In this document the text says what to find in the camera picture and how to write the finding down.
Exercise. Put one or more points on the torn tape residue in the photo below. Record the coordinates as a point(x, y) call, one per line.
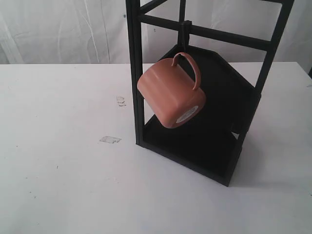
point(121, 101)

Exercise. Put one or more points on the clear tape piece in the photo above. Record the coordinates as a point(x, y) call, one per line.
point(110, 139)

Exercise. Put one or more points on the terracotta ceramic mug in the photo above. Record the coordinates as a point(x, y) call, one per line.
point(172, 94)

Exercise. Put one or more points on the black metal shelf rack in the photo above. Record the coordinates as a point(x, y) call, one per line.
point(211, 143)

